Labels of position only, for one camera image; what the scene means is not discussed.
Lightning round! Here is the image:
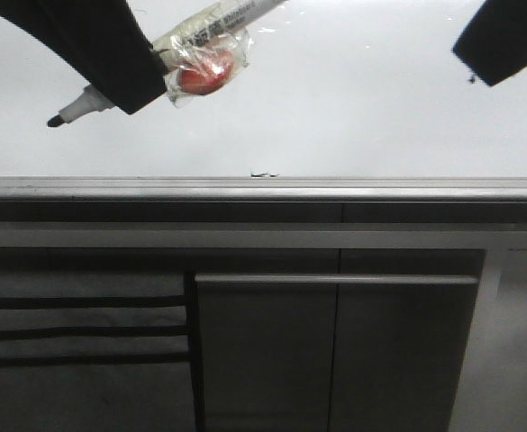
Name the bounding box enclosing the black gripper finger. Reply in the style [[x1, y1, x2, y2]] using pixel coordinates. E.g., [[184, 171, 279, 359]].
[[452, 0, 527, 86], [0, 0, 166, 114]]

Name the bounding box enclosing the red magnet taped to marker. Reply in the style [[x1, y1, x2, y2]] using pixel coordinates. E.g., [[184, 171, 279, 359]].
[[165, 29, 251, 107]]

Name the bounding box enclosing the white black whiteboard marker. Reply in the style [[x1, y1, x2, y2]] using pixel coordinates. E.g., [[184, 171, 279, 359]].
[[46, 0, 290, 129]]

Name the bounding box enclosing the grey drawer unit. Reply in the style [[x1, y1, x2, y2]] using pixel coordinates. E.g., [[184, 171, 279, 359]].
[[0, 258, 204, 431]]

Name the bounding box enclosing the grey cabinet with doors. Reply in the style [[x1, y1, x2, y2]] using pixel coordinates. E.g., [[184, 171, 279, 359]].
[[195, 249, 485, 431]]

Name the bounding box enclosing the white whiteboard with metal frame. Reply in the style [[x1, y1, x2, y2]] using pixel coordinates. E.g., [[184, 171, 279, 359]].
[[0, 1, 527, 201]]

